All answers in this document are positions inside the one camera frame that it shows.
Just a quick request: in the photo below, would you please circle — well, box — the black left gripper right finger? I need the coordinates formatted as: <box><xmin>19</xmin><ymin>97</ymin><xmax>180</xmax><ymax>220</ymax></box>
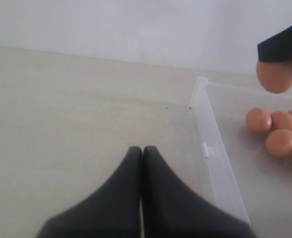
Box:
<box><xmin>142</xmin><ymin>146</ymin><xmax>255</xmax><ymax>238</ymax></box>

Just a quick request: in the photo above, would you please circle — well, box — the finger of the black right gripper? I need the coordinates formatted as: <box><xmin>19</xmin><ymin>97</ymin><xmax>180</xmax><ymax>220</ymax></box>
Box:
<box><xmin>257</xmin><ymin>26</ymin><xmax>292</xmax><ymax>63</ymax></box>

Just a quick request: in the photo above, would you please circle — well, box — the clear plastic container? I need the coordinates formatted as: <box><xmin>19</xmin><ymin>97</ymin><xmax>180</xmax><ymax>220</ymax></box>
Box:
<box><xmin>189</xmin><ymin>77</ymin><xmax>292</xmax><ymax>223</ymax></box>

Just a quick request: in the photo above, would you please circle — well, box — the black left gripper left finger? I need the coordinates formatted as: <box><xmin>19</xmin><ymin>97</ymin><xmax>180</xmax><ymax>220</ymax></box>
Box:
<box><xmin>37</xmin><ymin>146</ymin><xmax>142</xmax><ymax>238</ymax></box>

